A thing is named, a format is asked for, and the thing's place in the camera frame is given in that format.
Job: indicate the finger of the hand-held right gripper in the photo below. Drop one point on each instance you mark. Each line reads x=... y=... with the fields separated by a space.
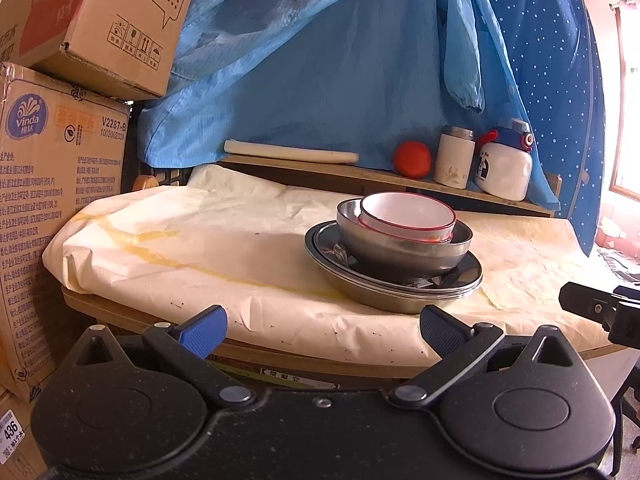
x=629 y=320
x=587 y=302

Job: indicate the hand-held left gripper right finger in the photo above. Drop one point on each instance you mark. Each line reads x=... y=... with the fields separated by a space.
x=440 y=331

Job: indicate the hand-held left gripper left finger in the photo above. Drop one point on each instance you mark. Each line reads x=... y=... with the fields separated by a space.
x=202 y=332

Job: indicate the stainless steel bowl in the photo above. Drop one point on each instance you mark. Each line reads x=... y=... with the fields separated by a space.
x=400 y=257

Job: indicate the white red-rimmed bowl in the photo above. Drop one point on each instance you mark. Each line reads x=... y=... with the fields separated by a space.
x=405 y=212
x=442 y=237

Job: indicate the shallow stainless steel plate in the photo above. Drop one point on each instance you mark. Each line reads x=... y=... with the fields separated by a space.
x=325 y=245

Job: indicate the patterned cloth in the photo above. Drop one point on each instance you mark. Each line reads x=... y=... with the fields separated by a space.
x=617 y=245

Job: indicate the wooden table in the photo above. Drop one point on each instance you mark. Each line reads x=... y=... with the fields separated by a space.
x=125 y=312

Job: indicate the books under table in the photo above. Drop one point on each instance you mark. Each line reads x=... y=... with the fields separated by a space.
x=280 y=372

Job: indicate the cream paper table cover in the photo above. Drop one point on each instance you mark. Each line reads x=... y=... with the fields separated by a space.
x=200 y=230

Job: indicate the white bottle with blue lid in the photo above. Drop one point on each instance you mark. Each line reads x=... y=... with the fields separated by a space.
x=505 y=167

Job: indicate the black plastic crate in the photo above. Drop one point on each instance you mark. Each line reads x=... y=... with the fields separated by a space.
x=172 y=176

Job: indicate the round wooden knob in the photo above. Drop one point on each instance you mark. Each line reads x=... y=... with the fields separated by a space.
x=146 y=182

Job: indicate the white thermos cup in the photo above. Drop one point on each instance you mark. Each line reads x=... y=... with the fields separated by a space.
x=452 y=160

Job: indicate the red tomato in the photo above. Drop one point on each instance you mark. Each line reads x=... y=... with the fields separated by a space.
x=411 y=159

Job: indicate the large printed cardboard box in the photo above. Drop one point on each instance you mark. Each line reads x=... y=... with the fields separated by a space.
x=55 y=210

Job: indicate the wooden shelf board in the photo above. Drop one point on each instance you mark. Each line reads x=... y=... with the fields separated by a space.
x=325 y=171

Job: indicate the white rolling pin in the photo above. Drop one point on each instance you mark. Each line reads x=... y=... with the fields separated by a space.
x=290 y=152

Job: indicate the bright window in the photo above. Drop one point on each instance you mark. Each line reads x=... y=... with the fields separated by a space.
x=627 y=100

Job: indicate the labelled cardboard parcel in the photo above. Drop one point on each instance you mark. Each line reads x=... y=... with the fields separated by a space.
x=20 y=435

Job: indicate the blue white-dotted cloth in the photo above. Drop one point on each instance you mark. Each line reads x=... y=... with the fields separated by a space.
x=545 y=85

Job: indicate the blue work coat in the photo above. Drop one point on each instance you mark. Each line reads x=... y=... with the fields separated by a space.
x=325 y=60

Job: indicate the small brown cardboard box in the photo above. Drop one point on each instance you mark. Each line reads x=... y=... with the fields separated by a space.
x=100 y=25

